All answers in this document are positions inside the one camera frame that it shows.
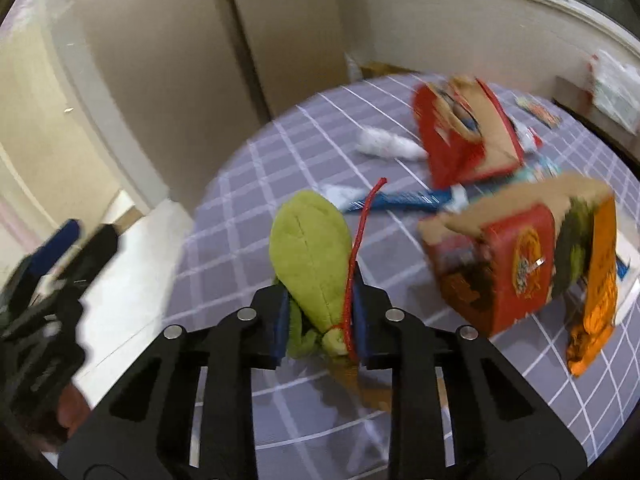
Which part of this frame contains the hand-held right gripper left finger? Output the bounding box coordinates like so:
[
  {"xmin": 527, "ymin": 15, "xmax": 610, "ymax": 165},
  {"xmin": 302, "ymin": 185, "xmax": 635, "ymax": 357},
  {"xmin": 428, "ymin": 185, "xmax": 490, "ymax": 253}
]
[{"xmin": 57, "ymin": 285, "xmax": 292, "ymax": 480}]

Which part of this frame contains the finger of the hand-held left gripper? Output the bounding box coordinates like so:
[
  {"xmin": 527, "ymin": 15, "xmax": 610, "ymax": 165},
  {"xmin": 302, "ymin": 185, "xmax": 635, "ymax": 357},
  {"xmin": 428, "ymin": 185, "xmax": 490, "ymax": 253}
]
[
  {"xmin": 64, "ymin": 224, "xmax": 122, "ymax": 302},
  {"xmin": 19, "ymin": 219, "xmax": 82, "ymax": 281}
]

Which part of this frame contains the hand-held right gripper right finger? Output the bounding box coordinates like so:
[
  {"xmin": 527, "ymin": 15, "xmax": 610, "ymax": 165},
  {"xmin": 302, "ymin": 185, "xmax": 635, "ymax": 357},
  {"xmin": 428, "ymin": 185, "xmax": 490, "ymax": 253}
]
[{"xmin": 350, "ymin": 267, "xmax": 588, "ymax": 480}]

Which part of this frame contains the green plush toy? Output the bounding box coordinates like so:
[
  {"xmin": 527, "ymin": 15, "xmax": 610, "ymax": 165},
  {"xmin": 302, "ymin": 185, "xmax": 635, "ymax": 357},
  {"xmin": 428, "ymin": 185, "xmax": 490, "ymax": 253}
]
[{"xmin": 269, "ymin": 177, "xmax": 390, "ymax": 362}]

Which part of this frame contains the teal snack packet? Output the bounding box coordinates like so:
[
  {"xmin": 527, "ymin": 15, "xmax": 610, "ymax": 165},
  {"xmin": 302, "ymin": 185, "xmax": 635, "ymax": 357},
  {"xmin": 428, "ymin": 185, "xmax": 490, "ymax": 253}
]
[{"xmin": 510, "ymin": 155, "xmax": 566, "ymax": 187}]

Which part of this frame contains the blue and white carton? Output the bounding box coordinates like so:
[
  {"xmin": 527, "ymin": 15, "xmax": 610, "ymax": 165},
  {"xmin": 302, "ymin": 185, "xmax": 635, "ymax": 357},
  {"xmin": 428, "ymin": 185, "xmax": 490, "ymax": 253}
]
[{"xmin": 614, "ymin": 230, "xmax": 640, "ymax": 322}]

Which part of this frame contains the long blue wrapper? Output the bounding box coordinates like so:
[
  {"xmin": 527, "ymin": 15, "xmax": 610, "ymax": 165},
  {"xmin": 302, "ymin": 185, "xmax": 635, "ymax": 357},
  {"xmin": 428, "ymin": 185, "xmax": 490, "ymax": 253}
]
[{"xmin": 340, "ymin": 187, "xmax": 468, "ymax": 214}]

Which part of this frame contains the round table, purple checked cloth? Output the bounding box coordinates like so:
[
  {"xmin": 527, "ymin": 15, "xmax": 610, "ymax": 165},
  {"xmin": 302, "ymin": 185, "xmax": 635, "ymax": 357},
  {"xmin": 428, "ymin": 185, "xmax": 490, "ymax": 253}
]
[{"xmin": 165, "ymin": 74, "xmax": 640, "ymax": 466}]

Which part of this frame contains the torn red cardboard box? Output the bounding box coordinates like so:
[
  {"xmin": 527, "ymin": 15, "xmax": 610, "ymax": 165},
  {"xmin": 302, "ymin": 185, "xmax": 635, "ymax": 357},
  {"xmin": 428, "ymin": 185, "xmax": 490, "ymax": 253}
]
[
  {"xmin": 419, "ymin": 172, "xmax": 616, "ymax": 338},
  {"xmin": 412, "ymin": 76, "xmax": 526, "ymax": 190}
]

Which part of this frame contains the crumpled white tissue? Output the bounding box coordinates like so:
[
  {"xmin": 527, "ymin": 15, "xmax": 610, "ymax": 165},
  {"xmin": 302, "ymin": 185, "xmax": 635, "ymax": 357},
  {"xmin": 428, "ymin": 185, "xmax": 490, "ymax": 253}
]
[{"xmin": 356, "ymin": 127, "xmax": 430, "ymax": 162}]

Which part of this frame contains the bronze refrigerator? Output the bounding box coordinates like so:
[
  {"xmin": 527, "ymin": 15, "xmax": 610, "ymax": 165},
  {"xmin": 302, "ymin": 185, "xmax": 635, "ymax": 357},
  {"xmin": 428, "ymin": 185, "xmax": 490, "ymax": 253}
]
[{"xmin": 50, "ymin": 0, "xmax": 351, "ymax": 211}]

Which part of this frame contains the green snack wrapper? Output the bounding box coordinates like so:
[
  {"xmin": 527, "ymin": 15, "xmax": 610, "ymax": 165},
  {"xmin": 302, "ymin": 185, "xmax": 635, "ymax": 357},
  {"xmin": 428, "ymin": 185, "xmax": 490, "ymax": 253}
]
[{"xmin": 552, "ymin": 197, "xmax": 596, "ymax": 302}]

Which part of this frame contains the orange snack bag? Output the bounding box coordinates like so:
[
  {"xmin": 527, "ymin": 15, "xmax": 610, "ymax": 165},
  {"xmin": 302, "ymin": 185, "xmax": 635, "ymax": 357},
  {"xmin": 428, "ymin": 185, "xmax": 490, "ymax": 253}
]
[{"xmin": 566, "ymin": 195, "xmax": 622, "ymax": 378}]

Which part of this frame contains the red and white sachet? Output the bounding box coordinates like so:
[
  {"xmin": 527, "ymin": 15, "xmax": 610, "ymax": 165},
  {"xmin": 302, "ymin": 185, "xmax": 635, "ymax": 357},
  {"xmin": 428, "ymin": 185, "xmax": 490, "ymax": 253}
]
[{"xmin": 515, "ymin": 125, "xmax": 544, "ymax": 154}]

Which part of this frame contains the red checked snack bar wrapper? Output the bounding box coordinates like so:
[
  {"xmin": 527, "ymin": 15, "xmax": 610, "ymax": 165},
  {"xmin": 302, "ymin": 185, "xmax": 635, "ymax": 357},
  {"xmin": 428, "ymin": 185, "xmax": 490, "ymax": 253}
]
[{"xmin": 517, "ymin": 97, "xmax": 564, "ymax": 129}]

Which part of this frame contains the dark wooden sideboard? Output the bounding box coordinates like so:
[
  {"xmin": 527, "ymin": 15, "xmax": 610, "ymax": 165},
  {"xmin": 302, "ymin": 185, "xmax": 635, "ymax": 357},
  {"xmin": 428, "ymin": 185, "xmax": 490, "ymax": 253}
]
[{"xmin": 554, "ymin": 76, "xmax": 640, "ymax": 162}]

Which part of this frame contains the white plastic bag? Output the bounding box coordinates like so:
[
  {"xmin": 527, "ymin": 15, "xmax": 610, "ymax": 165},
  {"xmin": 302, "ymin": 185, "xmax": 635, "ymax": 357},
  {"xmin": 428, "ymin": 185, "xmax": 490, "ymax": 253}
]
[{"xmin": 587, "ymin": 50, "xmax": 640, "ymax": 134}]

